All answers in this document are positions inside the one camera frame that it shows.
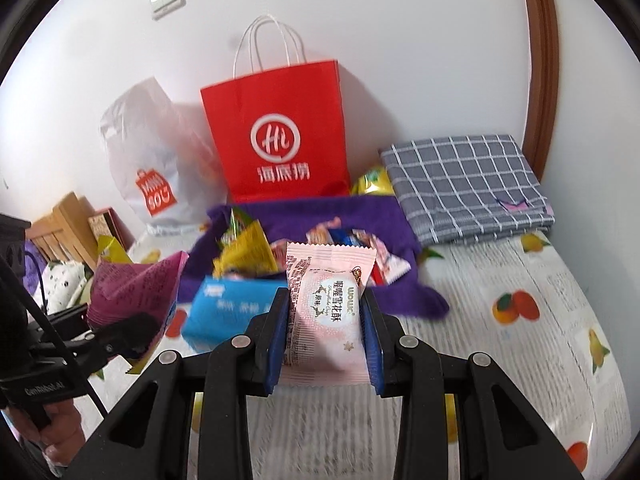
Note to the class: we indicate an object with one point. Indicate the yellow snack packet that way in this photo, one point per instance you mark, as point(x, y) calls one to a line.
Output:
point(247, 255)

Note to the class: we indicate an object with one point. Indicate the fruit printed tablecloth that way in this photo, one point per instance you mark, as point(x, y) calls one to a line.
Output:
point(500, 360)

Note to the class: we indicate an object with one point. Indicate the white dotted pillow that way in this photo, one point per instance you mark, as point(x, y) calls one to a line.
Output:
point(65, 282)

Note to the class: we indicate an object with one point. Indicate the green snack packet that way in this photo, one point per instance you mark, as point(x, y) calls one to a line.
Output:
point(235, 225)

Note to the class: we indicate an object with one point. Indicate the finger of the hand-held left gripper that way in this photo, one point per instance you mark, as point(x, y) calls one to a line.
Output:
point(65, 322)
point(125, 332)

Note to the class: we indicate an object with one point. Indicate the white plastic shopping bag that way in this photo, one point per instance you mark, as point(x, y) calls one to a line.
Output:
point(150, 160)

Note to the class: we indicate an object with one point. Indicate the magenta snack packet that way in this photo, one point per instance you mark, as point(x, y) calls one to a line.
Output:
point(135, 285)

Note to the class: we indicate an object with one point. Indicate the grey checked folded cloth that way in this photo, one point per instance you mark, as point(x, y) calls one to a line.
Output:
point(465, 190)

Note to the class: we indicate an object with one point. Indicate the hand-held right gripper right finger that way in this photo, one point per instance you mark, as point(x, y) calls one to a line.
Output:
point(372, 345)

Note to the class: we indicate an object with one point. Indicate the brown patterned book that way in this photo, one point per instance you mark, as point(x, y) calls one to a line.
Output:
point(107, 225)

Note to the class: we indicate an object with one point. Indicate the red paper shopping bag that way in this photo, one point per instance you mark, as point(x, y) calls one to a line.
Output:
point(280, 135)

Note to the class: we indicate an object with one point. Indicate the pink reindeer snack packet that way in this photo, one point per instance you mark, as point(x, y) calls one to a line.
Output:
point(325, 310)

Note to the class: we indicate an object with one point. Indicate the blue tissue pack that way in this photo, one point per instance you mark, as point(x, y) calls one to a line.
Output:
point(220, 310)

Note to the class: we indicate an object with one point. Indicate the person's left hand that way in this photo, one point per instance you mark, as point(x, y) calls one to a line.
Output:
point(65, 432)

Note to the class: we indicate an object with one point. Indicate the wooden headboard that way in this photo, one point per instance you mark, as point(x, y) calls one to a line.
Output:
point(60, 230)

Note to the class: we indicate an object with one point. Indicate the red white swirl snack packet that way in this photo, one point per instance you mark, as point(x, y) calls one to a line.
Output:
point(390, 262)

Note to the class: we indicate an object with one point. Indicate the purple towel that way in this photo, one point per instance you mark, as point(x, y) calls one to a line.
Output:
point(385, 215)

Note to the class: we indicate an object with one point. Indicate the blue red snack packet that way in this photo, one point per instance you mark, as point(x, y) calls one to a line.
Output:
point(345, 237)

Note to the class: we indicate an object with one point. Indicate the yellow snack bag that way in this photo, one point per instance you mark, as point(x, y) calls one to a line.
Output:
point(372, 182)

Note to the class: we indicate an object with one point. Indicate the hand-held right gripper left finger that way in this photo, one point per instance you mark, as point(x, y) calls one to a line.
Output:
point(277, 340)

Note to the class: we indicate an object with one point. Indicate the brown wooden door frame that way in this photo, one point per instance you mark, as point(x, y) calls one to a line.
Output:
point(540, 60)

